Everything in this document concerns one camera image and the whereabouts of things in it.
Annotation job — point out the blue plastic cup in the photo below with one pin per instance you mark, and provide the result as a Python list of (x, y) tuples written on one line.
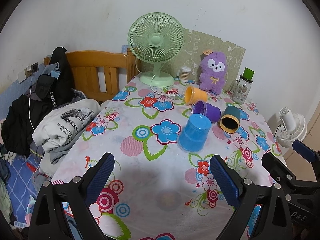
[(193, 135)]

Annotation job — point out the white printed folded shirt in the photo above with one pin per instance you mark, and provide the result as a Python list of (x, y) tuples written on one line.
[(57, 130)]

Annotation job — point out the white clip fan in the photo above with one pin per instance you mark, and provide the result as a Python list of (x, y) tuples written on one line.
[(295, 127)]

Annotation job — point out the purple plastic cup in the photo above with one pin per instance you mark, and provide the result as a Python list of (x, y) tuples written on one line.
[(212, 112)]

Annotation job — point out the black clothing pile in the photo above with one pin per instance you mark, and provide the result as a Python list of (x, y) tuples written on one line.
[(20, 120)]

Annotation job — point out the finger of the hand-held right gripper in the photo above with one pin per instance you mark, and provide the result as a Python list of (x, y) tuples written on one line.
[(303, 151), (276, 167)]

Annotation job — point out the green desk fan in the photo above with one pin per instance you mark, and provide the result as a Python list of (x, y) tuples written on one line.
[(155, 40)]

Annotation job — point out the glass jar with green lid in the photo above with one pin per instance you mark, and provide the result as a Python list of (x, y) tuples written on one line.
[(241, 90)]

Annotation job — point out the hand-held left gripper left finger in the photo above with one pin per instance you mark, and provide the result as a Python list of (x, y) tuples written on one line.
[(100, 177)]

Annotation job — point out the purple plush toy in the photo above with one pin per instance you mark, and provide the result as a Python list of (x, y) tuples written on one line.
[(212, 80)]

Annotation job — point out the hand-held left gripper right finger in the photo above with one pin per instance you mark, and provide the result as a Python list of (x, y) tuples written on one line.
[(225, 180)]

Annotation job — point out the cotton swab container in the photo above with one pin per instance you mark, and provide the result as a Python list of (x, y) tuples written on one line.
[(185, 74)]

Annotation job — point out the beige patterned board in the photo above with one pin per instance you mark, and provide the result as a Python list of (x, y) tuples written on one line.
[(200, 42)]

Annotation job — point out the blue patterned bedsheet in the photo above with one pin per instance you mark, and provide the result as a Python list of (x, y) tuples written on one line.
[(20, 180)]

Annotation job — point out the floral tablecloth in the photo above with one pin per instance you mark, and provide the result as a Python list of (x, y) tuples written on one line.
[(150, 160)]

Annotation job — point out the grey folded clothes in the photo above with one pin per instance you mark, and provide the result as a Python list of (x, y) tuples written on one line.
[(57, 155)]

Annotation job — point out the black jacket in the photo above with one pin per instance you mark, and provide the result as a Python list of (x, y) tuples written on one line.
[(60, 62)]

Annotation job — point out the wall socket panel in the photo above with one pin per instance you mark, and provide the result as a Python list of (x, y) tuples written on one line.
[(34, 67)]

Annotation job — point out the orange plastic cup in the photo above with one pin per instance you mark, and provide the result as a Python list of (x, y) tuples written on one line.
[(198, 95)]

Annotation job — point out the dark green yellow-rimmed cup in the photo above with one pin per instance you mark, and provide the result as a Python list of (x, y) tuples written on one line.
[(232, 112)]

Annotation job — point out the wooden bed headboard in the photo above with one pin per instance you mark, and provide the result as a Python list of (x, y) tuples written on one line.
[(100, 62)]

